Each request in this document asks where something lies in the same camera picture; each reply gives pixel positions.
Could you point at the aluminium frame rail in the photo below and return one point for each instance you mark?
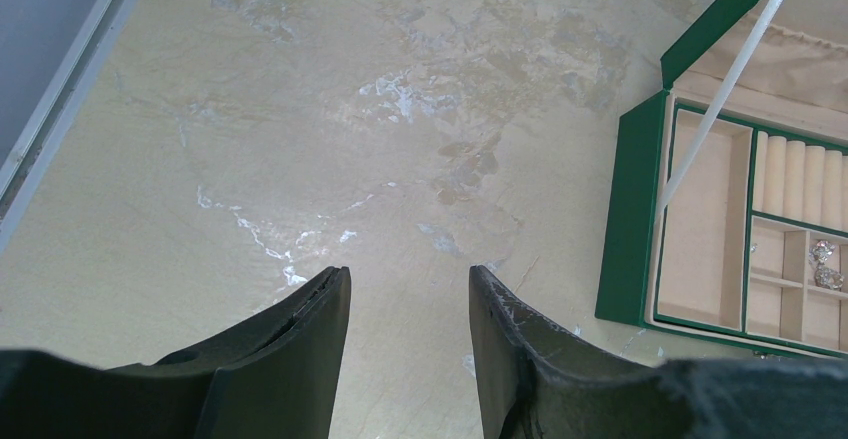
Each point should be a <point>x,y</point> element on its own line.
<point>51,53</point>

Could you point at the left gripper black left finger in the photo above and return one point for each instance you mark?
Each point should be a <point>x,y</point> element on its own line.
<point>273,375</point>

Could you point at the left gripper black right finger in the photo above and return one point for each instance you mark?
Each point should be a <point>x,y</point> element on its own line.
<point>536,379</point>

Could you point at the green jewelry box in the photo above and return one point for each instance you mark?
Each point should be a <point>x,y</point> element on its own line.
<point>781,63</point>

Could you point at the silver earring cluster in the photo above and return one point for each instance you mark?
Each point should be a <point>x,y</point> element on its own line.
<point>824,276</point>

